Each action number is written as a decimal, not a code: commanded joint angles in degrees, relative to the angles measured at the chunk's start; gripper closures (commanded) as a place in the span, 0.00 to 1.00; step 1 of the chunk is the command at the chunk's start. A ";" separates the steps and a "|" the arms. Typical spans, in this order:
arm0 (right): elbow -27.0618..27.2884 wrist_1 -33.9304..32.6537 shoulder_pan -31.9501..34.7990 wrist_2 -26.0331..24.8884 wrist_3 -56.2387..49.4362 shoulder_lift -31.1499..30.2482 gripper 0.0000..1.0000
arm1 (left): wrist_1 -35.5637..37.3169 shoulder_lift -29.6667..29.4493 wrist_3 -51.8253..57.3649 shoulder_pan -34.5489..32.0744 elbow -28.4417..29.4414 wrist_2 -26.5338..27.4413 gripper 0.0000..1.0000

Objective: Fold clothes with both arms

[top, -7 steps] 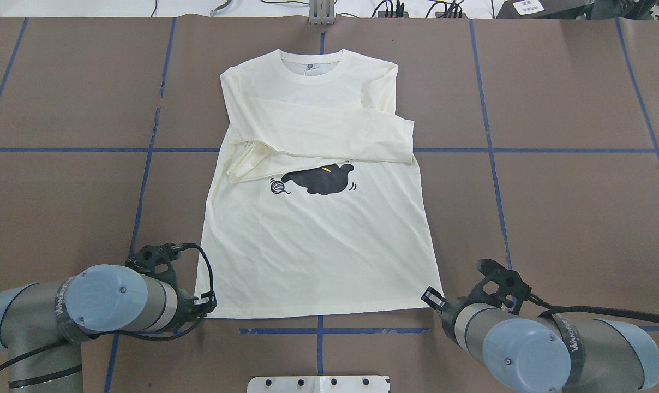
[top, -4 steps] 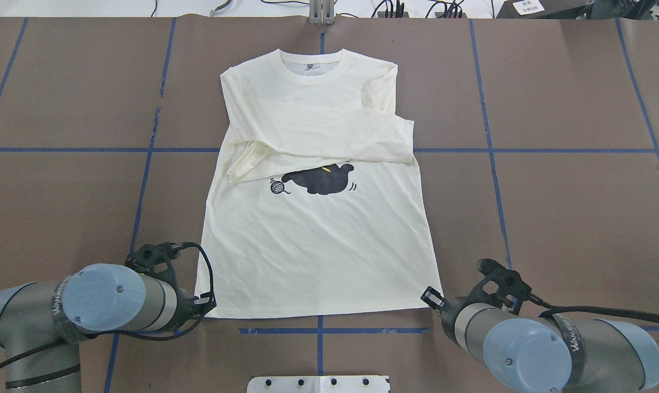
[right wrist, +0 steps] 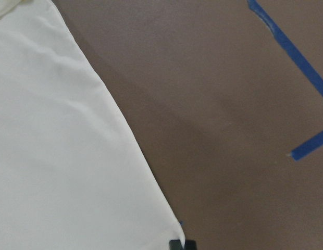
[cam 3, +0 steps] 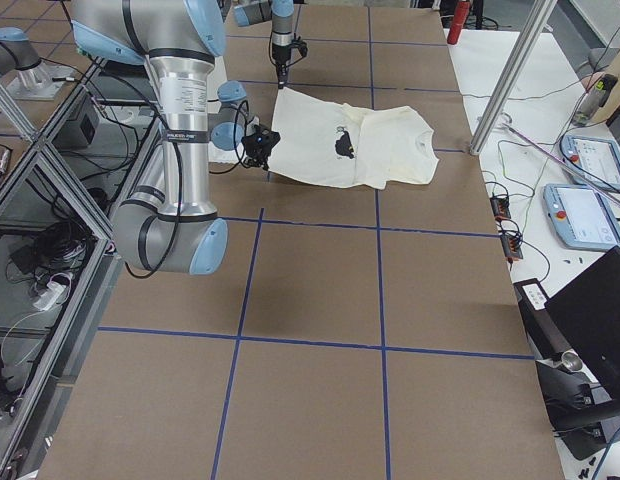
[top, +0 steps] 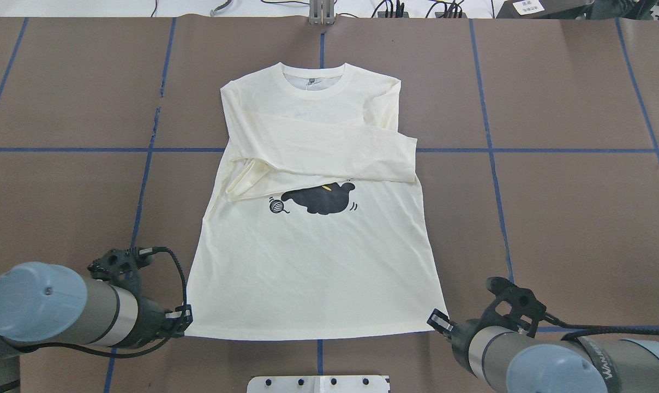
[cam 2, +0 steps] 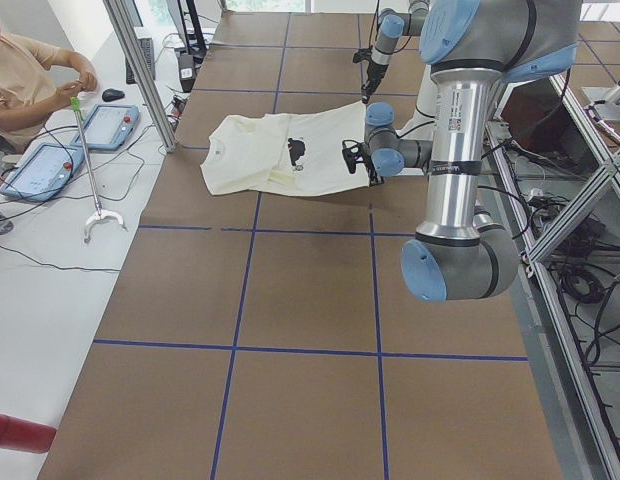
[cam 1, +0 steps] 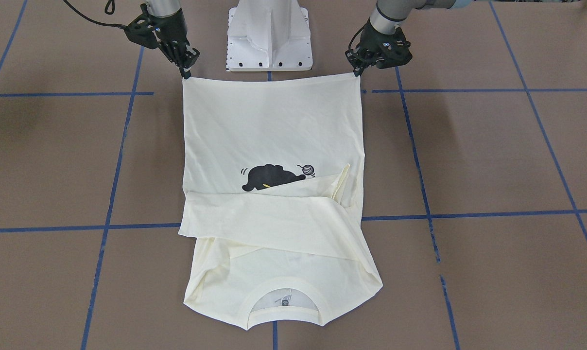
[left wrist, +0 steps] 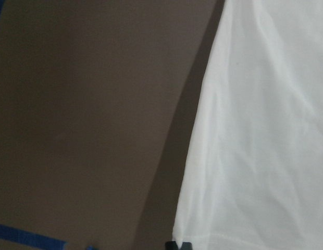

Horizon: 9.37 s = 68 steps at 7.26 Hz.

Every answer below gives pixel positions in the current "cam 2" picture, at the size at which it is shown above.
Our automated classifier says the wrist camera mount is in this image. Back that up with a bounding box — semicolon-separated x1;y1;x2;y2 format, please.
342;139;365;174
352;47;372;64

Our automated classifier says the aluminium table side frame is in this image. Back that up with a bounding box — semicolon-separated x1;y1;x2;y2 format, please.
486;65;620;479

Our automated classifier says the black computer mouse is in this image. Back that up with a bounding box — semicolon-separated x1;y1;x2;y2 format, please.
101;88;125;103

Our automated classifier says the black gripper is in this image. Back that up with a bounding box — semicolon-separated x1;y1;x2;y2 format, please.
364;159;384;186
361;60;386;104

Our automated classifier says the red bottle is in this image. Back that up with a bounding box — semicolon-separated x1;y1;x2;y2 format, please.
0;414;57;454

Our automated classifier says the black box white label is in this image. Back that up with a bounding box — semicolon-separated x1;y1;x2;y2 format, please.
178;52;196;93

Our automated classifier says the seated person beige shirt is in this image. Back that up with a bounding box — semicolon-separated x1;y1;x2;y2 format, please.
0;9;99;236

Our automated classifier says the aluminium frame post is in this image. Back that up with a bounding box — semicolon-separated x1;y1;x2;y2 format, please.
103;0;176;153

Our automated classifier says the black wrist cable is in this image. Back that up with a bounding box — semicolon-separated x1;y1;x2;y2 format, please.
370;0;384;51

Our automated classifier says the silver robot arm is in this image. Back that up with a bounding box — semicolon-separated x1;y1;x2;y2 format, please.
353;1;434;105
361;1;581;302

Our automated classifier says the near blue teach pendant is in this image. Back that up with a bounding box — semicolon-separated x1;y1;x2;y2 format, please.
0;143;85;202

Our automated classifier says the metal reacher grabber tool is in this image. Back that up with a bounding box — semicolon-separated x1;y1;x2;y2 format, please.
70;96;127;244

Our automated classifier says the far blue teach pendant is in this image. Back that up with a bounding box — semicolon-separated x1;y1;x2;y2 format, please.
79;104;139;151

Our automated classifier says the cream long-sleeve cat shirt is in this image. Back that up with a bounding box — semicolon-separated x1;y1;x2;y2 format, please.
201;102;369;197

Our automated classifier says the blue teach pendant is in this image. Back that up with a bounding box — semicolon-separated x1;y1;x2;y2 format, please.
79;104;139;151
0;143;85;202

